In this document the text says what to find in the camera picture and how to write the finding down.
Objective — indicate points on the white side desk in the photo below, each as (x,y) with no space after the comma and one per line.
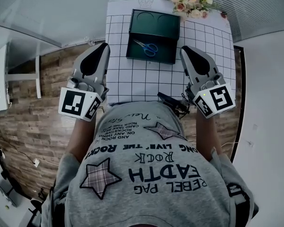
(0,79)

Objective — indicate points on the black frame strip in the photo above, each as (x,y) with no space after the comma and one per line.
(239,98)

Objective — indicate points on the person's right forearm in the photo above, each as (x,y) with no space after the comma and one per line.
(207,136)

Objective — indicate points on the black chair base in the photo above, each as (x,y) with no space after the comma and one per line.
(9,193)

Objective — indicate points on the white grid tablecloth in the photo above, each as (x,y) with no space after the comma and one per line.
(144,81)

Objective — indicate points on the white power adapter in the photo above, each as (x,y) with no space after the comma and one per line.
(36,162)

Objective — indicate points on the person's grey printed shirt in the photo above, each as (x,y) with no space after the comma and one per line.
(144,174)

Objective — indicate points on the dark green container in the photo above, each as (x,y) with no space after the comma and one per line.
(153,32)

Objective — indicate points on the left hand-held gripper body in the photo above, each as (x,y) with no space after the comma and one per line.
(84,86)

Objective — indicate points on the person's left forearm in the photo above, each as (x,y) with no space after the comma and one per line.
(81,136)

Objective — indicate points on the pink and white flower bouquet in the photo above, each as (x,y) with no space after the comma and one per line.
(191,5)

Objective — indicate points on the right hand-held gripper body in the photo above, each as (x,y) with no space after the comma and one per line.
(210,89)

